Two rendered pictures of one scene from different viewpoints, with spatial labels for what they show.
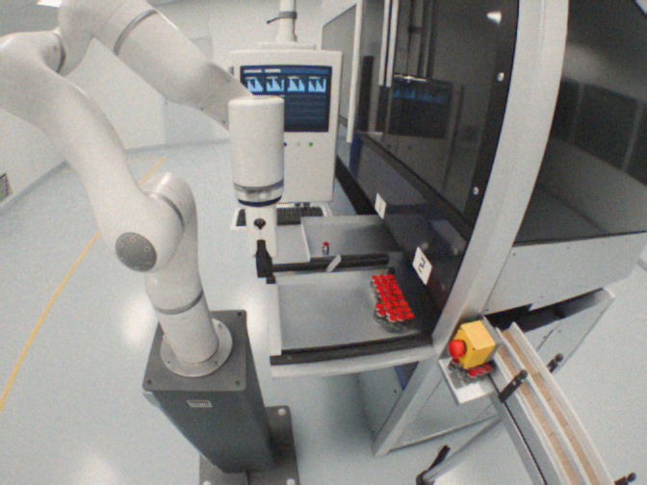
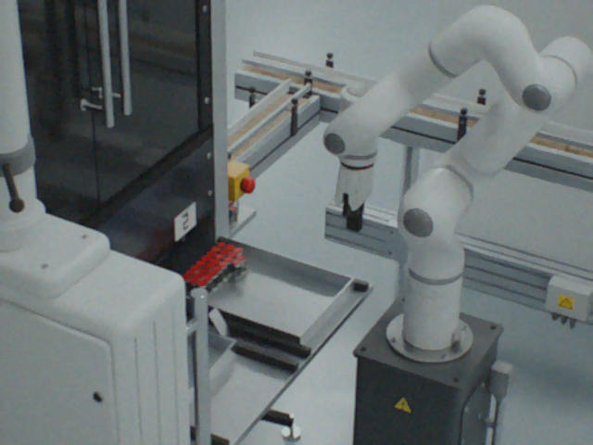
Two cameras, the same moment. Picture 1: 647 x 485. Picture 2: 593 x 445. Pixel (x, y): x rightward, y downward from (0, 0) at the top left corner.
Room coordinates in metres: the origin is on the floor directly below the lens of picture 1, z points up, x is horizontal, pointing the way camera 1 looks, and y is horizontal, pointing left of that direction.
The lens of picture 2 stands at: (2.43, 1.59, 2.63)
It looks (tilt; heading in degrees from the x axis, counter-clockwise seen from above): 32 degrees down; 220
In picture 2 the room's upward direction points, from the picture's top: 1 degrees clockwise
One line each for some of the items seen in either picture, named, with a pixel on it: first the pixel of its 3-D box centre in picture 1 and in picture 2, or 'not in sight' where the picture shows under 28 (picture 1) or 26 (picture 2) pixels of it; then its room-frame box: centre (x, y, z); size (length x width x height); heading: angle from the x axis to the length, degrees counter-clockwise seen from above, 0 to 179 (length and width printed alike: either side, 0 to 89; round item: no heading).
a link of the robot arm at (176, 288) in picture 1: (166, 237); (433, 228); (0.44, 0.31, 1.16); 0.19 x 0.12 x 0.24; 12
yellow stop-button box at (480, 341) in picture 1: (475, 344); (231, 180); (0.36, -0.34, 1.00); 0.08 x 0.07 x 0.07; 102
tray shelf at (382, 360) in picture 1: (343, 273); (207, 334); (0.73, -0.07, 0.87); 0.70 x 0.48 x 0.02; 12
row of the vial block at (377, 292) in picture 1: (382, 301); (220, 273); (0.58, -0.17, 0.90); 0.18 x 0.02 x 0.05; 11
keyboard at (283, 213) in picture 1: (280, 215); not in sight; (1.19, 0.20, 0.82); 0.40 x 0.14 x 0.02; 100
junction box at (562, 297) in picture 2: not in sight; (569, 298); (-0.41, 0.23, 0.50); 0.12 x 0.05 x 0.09; 102
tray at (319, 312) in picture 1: (342, 307); (261, 290); (0.55, -0.06, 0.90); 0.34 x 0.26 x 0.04; 101
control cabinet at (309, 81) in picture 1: (283, 123); (37, 438); (1.43, 0.22, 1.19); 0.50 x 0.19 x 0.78; 100
